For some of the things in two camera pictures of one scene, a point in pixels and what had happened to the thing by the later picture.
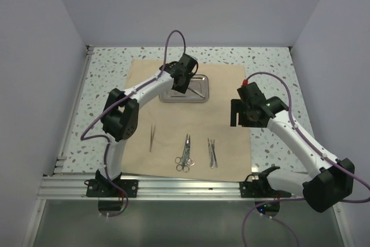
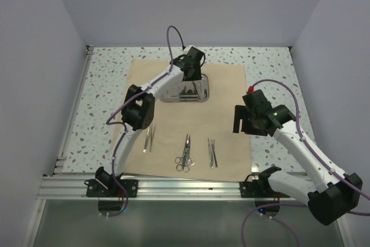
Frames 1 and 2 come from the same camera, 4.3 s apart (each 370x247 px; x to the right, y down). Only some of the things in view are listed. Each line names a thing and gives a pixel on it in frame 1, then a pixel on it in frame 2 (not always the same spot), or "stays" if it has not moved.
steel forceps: x=151 y=136 stays
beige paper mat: x=190 y=139 stays
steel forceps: x=196 y=92 → x=148 y=137
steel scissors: x=187 y=160 stays
